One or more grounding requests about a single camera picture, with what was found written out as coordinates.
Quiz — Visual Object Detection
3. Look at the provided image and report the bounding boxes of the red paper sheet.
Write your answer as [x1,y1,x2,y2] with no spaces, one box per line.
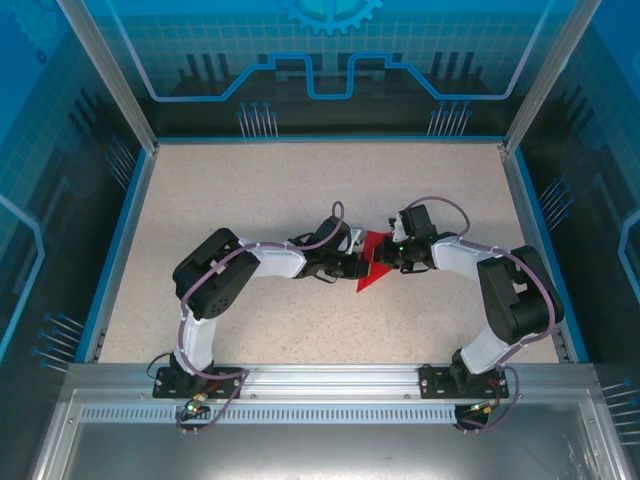
[355,229,396,294]

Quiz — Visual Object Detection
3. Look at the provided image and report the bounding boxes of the blue printed side panel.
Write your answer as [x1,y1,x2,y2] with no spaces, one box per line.
[514,0,640,480]
[0,0,154,480]

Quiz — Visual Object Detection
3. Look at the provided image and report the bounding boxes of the blue printed gear panel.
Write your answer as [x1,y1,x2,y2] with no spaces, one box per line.
[87,0,559,139]

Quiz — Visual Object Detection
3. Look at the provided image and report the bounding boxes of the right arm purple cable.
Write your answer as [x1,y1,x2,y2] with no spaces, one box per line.
[407,196,566,434]

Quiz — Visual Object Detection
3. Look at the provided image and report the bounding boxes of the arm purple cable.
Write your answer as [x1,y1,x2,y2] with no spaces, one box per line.
[407,196,566,434]
[174,200,347,436]

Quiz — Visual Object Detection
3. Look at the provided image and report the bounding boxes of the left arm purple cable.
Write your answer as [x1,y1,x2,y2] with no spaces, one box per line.
[174,200,347,436]

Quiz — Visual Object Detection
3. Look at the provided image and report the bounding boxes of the aluminium mounting rail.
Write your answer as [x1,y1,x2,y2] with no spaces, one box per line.
[64,362,599,399]

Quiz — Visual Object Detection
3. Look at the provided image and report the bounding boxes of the aluminium side rail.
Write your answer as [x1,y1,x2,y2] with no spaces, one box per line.
[499,142,574,364]
[82,144,160,364]

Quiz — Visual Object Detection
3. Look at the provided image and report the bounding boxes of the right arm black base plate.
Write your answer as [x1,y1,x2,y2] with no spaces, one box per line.
[418,364,511,401]

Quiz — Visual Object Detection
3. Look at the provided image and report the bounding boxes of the slotted cable duct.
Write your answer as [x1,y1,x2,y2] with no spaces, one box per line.
[77,405,464,425]

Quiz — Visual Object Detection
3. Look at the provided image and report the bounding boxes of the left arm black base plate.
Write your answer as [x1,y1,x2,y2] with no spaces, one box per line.
[152,364,246,401]

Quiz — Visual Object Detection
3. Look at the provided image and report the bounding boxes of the right arm cable connector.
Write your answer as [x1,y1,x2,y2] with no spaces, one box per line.
[467,398,503,416]

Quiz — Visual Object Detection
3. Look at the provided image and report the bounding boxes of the arm cable connector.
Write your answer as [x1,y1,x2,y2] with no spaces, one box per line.
[467,398,503,416]
[182,392,211,416]

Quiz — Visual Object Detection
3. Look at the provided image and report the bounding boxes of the left arm cable connector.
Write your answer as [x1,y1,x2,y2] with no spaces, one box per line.
[182,392,211,416]

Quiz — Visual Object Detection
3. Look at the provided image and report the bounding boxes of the aluminium frame post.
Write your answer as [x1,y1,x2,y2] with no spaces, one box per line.
[55,0,161,156]
[502,0,601,154]

